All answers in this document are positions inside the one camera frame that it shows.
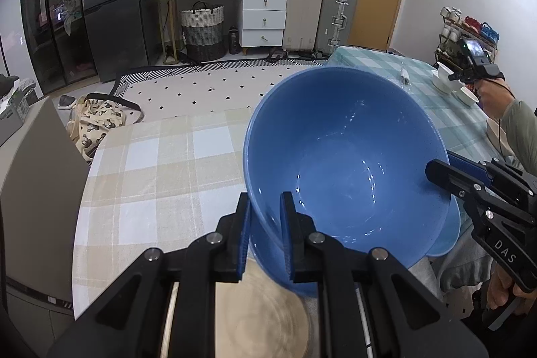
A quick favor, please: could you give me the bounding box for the glass door display cabinet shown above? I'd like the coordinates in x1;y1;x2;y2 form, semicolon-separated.
19;0;101;94

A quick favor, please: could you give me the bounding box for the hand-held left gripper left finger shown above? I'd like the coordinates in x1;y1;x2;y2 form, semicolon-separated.
46;192;252;358

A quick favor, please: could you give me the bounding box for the cream round plate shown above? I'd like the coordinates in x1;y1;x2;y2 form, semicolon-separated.
216;257;313;358

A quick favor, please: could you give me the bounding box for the small white bowl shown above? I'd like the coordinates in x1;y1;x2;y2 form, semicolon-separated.
455;85;480;108
432;62;454;94

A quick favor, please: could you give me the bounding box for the patterned tote bag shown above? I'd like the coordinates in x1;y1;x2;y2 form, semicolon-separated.
67;93;143;163

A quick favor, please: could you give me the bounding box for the silver suitcase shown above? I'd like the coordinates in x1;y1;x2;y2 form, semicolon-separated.
314;0;359;57

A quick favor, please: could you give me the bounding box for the shoe rack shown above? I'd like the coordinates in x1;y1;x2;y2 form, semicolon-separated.
434;6;500;67

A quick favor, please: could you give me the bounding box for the beige checked tablecloth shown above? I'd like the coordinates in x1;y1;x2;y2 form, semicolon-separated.
72;106;441;321

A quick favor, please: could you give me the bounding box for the beige suitcase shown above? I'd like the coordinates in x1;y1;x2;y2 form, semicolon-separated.
283;0;326;59

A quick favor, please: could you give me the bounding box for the white dresser with drawers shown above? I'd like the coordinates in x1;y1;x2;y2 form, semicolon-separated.
149;0;290;57

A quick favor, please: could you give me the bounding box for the woven laundry basket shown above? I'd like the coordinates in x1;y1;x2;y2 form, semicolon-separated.
180;1;226;62

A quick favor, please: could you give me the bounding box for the grey cardboard box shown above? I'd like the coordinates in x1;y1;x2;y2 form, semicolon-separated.
0;87;36;147

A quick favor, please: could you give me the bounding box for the another person's forearm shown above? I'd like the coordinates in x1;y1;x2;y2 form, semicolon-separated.
499;100;537;174

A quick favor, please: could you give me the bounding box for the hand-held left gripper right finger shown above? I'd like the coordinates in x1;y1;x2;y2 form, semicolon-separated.
279;191;481;358

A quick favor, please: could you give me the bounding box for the person's grey clothing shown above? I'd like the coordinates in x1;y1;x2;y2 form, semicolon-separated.
413;232;498;319

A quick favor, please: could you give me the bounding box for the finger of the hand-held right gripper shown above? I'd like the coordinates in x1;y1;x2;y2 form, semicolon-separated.
425;159;498;203
447;150;537;210

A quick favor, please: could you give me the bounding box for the person's right hand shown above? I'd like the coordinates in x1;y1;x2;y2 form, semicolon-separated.
487;268;525;310

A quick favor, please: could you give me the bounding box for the teal checked tablecloth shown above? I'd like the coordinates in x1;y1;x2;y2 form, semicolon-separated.
325;45;521;170

